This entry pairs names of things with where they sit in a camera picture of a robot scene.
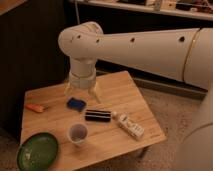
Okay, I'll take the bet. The green plate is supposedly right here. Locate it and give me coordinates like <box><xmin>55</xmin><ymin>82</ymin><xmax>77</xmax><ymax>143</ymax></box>
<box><xmin>17</xmin><ymin>132</ymin><xmax>59</xmax><ymax>171</ymax></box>

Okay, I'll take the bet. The wooden table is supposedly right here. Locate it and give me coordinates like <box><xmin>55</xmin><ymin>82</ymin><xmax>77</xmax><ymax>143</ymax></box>
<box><xmin>21</xmin><ymin>71</ymin><xmax>166</xmax><ymax>171</ymax></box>

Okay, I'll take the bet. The black rectangular box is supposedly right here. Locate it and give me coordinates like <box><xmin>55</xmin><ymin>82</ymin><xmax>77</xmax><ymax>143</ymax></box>
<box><xmin>85</xmin><ymin>110</ymin><xmax>111</xmax><ymax>122</ymax></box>

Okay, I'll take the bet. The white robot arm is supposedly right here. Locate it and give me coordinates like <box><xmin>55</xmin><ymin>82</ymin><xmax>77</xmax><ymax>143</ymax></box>
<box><xmin>58</xmin><ymin>22</ymin><xmax>213</xmax><ymax>171</ymax></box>

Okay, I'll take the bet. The orange pepper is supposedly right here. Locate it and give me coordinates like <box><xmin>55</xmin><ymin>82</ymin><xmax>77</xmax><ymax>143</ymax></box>
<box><xmin>25</xmin><ymin>104</ymin><xmax>45</xmax><ymax>113</ymax></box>

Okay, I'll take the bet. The blue sponge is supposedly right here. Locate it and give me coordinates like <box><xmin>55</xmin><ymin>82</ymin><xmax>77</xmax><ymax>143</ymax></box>
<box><xmin>67</xmin><ymin>98</ymin><xmax>86</xmax><ymax>112</ymax></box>

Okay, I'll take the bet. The metal pole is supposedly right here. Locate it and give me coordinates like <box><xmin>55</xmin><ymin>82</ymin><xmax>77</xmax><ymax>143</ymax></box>
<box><xmin>74</xmin><ymin>0</ymin><xmax>81</xmax><ymax>25</ymax></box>

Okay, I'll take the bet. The white remote control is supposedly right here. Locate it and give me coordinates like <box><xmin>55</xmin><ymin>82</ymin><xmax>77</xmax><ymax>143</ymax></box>
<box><xmin>112</xmin><ymin>112</ymin><xmax>144</xmax><ymax>140</ymax></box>

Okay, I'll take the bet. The cluttered shelf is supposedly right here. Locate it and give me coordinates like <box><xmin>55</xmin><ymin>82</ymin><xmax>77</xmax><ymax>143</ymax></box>
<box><xmin>68</xmin><ymin>0</ymin><xmax>213</xmax><ymax>21</ymax></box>

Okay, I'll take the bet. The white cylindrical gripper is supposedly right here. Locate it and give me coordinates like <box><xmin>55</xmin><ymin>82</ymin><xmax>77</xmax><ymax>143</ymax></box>
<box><xmin>64</xmin><ymin>58</ymin><xmax>100</xmax><ymax>103</ymax></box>

